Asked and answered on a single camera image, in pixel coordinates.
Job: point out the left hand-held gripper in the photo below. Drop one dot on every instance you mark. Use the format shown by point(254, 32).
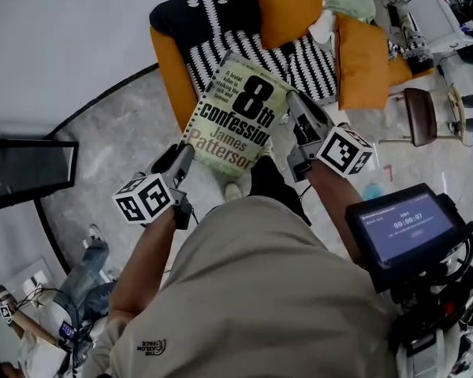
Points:
point(150, 199)

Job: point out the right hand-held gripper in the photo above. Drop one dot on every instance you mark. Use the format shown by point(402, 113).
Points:
point(345, 152)

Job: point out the pale green paperback book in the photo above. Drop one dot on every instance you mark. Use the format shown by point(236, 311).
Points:
point(228, 132)

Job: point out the orange sofa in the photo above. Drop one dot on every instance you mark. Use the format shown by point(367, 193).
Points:
point(169, 77)

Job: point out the person's left forearm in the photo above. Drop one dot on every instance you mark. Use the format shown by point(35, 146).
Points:
point(142, 266)

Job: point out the person's right forearm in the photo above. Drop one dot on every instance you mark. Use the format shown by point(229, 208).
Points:
point(335, 207)

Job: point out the person's pale shoe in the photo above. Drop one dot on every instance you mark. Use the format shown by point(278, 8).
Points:
point(268, 149)
point(233, 191)

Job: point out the person's black trousers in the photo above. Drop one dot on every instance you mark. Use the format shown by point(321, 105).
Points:
point(272, 187)

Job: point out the orange cushion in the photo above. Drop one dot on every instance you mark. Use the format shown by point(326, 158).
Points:
point(287, 10)
point(362, 65)

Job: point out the white cloth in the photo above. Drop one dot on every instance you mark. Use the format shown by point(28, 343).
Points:
point(323, 28)

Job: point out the teal object on floor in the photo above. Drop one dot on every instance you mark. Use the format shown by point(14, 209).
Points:
point(372, 190)

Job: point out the wooden chair with dark seat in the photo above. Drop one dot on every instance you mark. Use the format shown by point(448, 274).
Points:
point(419, 116)

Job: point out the black white striped blanket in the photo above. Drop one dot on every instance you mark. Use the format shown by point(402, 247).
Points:
point(205, 51)

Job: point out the black white patterned garment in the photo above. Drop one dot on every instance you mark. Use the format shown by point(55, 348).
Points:
point(412, 38)

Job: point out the black monitor screen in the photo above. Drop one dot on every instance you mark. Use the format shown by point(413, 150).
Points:
point(406, 227)

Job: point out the black framed glass panel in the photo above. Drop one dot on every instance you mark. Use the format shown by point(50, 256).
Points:
point(27, 171)

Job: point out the person in white shirt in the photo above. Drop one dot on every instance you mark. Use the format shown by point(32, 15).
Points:
point(252, 290)

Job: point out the white table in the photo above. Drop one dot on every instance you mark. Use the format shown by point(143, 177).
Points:
point(433, 6)

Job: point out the white box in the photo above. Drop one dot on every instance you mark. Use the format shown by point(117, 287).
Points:
point(31, 282)

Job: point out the dark patterned bag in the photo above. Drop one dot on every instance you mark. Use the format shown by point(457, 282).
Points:
point(465, 10)

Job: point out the blue phone screen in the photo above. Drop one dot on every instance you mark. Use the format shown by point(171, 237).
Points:
point(68, 330)

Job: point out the black monitor mount rig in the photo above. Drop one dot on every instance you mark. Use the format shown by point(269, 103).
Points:
point(437, 313)

